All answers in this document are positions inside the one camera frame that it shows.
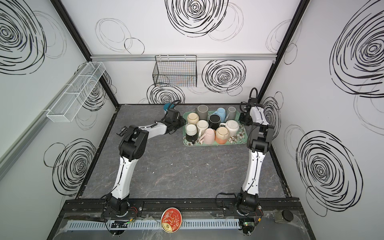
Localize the beige mug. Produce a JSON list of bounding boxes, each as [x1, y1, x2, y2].
[[187, 113, 200, 125]]

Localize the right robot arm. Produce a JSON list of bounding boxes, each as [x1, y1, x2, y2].
[[237, 102, 275, 216]]

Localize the green floral tray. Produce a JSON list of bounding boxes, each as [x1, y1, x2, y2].
[[182, 110, 249, 147]]

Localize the silver grey mug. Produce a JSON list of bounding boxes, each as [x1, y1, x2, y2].
[[225, 106, 237, 122]]

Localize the pink mug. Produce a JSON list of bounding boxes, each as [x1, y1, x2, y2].
[[199, 128, 216, 145]]

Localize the black lid jar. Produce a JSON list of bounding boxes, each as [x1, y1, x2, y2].
[[274, 210, 294, 224]]

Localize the black and white mug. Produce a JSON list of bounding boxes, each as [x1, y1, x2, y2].
[[185, 124, 198, 144]]

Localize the white wire shelf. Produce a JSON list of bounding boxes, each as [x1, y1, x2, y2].
[[47, 62, 106, 123]]

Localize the orange peach mug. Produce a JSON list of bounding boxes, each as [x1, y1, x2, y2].
[[215, 127, 229, 145]]

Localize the teal and white mug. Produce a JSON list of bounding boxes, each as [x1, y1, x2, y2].
[[163, 103, 175, 113]]

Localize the light blue mug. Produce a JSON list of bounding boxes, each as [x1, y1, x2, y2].
[[213, 108, 227, 123]]

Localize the cream white mug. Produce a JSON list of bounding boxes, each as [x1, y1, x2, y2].
[[196, 120, 209, 138]]

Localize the white speckled mug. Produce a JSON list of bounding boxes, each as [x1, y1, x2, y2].
[[220, 120, 240, 137]]

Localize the small black device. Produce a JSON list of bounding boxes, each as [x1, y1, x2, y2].
[[117, 126, 128, 137]]

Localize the white slotted cable duct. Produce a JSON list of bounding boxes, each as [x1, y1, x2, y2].
[[64, 219, 241, 231]]

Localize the black wire basket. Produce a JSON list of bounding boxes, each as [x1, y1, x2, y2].
[[152, 55, 198, 87]]

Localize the black mug white interior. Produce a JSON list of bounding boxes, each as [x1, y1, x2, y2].
[[208, 114, 221, 131]]

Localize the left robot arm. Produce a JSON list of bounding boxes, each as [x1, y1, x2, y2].
[[105, 108, 186, 217]]

